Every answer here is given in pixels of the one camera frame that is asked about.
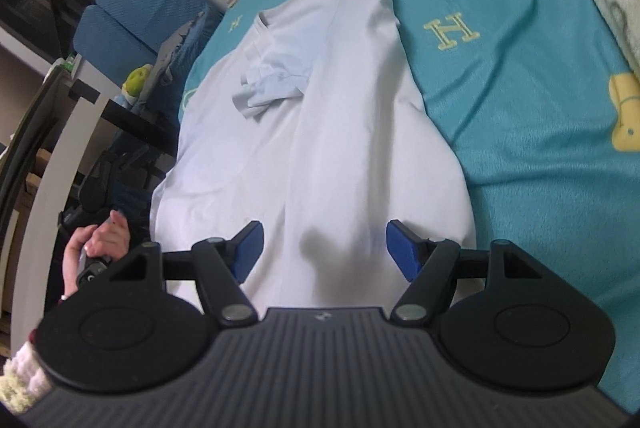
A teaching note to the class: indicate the white shelf unit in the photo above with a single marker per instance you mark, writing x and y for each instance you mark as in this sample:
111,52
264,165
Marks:
75,133

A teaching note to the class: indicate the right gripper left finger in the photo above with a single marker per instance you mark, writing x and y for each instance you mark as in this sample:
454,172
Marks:
244,250

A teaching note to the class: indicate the teal patterned bed sheet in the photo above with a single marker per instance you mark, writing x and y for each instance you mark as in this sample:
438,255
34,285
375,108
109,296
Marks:
522,92

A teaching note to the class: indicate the person's left hand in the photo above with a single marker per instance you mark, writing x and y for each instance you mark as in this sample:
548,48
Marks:
111,239

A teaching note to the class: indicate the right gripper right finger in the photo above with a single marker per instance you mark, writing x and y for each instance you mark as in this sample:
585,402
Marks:
407,249

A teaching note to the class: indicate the blue folded cushion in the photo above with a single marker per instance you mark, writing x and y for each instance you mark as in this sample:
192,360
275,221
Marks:
117,36

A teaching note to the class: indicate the yellow-green plush toy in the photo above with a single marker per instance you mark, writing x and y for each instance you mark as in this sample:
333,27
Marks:
134,84

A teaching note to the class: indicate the white knitted sleeve forearm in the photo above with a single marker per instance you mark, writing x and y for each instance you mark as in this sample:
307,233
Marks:
23,382

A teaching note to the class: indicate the white t-shirt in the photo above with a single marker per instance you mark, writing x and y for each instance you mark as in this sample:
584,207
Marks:
314,127

